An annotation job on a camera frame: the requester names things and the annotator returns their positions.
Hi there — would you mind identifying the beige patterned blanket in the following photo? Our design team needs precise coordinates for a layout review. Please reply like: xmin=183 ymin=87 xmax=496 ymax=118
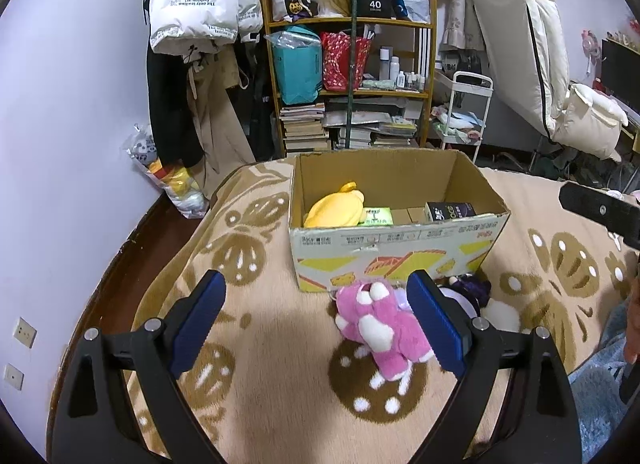
xmin=120 ymin=159 xmax=640 ymax=464

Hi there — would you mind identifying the black monitor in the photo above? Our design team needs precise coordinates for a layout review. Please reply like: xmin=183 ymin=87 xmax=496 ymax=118
xmin=600 ymin=38 xmax=640 ymax=105

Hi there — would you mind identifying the white and purple plush doll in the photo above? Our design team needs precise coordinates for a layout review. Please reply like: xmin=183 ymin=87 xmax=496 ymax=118
xmin=439 ymin=274 xmax=493 ymax=317

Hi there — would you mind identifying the teal bag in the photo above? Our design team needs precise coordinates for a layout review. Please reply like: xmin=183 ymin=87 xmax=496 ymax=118
xmin=272 ymin=27 xmax=323 ymax=105

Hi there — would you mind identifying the red gift bag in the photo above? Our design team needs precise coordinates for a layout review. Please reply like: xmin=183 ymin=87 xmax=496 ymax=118
xmin=320 ymin=32 xmax=372 ymax=92

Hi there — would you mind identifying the plastic bag of plush toys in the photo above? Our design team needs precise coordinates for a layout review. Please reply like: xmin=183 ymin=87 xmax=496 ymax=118
xmin=122 ymin=124 xmax=211 ymax=220

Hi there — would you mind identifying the green pole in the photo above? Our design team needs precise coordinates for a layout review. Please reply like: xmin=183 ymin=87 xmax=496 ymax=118
xmin=346 ymin=0 xmax=362 ymax=150

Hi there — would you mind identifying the wooden shelf unit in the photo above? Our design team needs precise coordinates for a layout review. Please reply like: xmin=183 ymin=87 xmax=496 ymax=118
xmin=259 ymin=0 xmax=438 ymax=157

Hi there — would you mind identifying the row of toiletry bottles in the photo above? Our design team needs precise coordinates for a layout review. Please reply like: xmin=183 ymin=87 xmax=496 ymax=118
xmin=378 ymin=46 xmax=428 ymax=92

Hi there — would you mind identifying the green tissue pack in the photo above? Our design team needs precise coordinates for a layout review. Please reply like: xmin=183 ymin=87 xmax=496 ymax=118
xmin=357 ymin=207 xmax=392 ymax=226

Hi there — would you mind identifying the printed cardboard box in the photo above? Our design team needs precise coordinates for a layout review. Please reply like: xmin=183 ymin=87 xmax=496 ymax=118
xmin=289 ymin=149 xmax=512 ymax=293

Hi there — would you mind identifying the white wall socket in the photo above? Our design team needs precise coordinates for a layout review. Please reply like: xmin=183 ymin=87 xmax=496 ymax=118
xmin=12 ymin=317 xmax=38 ymax=349
xmin=2 ymin=363 xmax=26 ymax=391

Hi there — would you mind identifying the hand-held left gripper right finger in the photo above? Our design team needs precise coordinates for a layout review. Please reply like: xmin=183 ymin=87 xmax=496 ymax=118
xmin=406 ymin=269 xmax=583 ymax=464

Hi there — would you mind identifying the stack of books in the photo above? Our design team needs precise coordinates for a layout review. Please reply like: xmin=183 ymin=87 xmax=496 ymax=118
xmin=278 ymin=103 xmax=331 ymax=154

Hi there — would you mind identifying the blue fluffy cloth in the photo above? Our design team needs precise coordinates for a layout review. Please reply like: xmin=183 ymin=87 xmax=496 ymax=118
xmin=567 ymin=301 xmax=640 ymax=464

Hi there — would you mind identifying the pink fan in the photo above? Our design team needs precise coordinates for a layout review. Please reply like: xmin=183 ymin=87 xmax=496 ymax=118
xmin=580 ymin=28 xmax=606 ymax=78

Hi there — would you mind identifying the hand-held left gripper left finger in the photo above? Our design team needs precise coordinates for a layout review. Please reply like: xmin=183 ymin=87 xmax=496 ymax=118
xmin=52 ymin=269 xmax=228 ymax=464

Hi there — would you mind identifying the black hanging garment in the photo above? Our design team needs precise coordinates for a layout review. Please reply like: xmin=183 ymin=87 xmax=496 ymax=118
xmin=146 ymin=39 xmax=206 ymax=167

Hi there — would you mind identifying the yellow dog plush toy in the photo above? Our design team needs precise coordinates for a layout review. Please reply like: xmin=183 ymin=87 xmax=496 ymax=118
xmin=303 ymin=181 xmax=366 ymax=228

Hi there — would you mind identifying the beige hanging garment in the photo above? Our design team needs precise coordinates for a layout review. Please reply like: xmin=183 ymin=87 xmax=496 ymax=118
xmin=186 ymin=44 xmax=256 ymax=195

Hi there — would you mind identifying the white utility cart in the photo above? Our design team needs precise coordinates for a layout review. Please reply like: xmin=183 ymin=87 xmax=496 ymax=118
xmin=430 ymin=71 xmax=495 ymax=160

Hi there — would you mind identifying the black box marked 40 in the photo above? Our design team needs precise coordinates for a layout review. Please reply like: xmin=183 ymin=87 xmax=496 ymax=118
xmin=356 ymin=0 xmax=396 ymax=20

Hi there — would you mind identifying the pink plush toy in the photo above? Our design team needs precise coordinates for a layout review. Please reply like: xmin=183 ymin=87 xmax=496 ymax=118
xmin=334 ymin=280 xmax=436 ymax=380

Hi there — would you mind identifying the small black box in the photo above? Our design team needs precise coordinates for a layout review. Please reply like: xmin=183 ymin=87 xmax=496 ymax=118
xmin=424 ymin=201 xmax=481 ymax=222

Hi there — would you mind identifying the pile of papers and magazines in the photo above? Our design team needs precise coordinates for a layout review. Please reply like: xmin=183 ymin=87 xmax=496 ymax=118
xmin=322 ymin=99 xmax=418 ymax=150

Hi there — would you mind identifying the cream recliner chair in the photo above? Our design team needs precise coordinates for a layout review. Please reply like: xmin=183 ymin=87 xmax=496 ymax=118
xmin=464 ymin=0 xmax=630 ymax=161

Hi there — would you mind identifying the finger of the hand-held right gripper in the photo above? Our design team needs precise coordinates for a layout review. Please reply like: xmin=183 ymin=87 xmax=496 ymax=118
xmin=558 ymin=181 xmax=640 ymax=245

